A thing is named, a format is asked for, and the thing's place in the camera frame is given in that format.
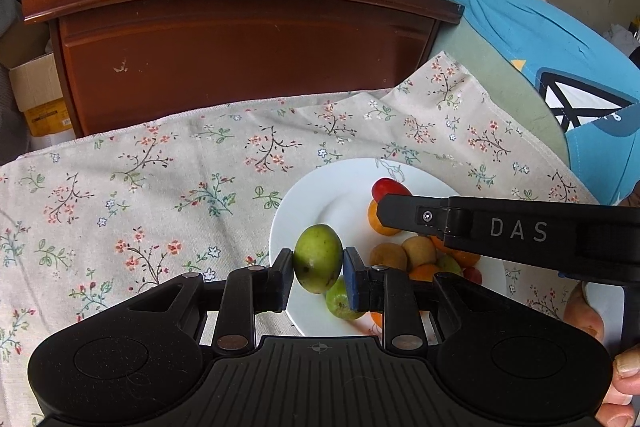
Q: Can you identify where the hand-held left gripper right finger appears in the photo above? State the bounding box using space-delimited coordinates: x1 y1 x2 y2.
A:
343 246 501 353

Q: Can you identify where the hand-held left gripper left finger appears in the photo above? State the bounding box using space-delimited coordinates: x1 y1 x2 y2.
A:
127 248 295 355

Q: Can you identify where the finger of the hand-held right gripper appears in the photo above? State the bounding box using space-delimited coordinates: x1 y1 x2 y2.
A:
376 192 451 239

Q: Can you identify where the oval green fruit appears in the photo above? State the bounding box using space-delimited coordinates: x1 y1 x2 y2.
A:
325 276 367 321

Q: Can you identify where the round green fruit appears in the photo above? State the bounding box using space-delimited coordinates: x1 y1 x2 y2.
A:
293 224 344 294

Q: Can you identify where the small green fruit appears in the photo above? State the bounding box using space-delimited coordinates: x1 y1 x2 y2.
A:
436 254 463 278

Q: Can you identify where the white floral-print plate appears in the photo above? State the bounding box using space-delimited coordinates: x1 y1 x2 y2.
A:
268 158 626 349

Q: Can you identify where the person's right hand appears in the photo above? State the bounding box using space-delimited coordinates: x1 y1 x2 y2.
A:
563 281 640 427

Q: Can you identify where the brown longan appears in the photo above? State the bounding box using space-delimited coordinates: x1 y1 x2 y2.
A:
369 243 408 272
402 234 438 272

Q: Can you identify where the pale green sheet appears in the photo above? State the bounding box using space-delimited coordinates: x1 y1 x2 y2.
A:
431 14 572 168

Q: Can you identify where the blue printed blanket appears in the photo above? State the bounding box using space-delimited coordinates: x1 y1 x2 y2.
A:
372 0 640 206

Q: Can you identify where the floral tablecloth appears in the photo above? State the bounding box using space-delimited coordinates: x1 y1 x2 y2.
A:
0 51 601 427

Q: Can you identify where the brown wooden nightstand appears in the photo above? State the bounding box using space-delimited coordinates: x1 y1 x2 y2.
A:
21 0 466 140

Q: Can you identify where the cardboard box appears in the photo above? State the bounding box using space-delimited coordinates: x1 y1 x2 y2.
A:
0 24 77 152

